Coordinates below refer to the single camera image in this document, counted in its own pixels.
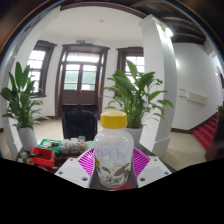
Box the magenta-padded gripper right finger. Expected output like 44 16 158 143
132 146 173 189

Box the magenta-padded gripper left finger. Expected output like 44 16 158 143
54 147 98 189

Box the clear bottle with yellow cap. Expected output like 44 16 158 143
93 110 135 190

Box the wooden tray of small jars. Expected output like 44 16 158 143
59 136 88 158

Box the flat round red coaster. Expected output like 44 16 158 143
116 181 135 191

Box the green notebook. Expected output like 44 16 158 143
84 139 95 150

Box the red box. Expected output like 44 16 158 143
29 146 56 168

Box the green box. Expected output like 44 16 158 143
37 138 63 157

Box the leafy plant in white pot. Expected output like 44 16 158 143
0 61 49 153
102 59 174 148

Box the black chair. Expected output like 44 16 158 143
60 103 99 142

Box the red carpeted staircase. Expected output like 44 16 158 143
192 113 219 151

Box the dark wooden glazed double door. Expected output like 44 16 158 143
54 43 111 118

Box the dark wooden framed window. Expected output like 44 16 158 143
26 39 58 98
115 46 145 84

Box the white wall radiator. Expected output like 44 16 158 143
178 88 208 106

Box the glowing wall lamp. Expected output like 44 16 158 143
163 27 174 38

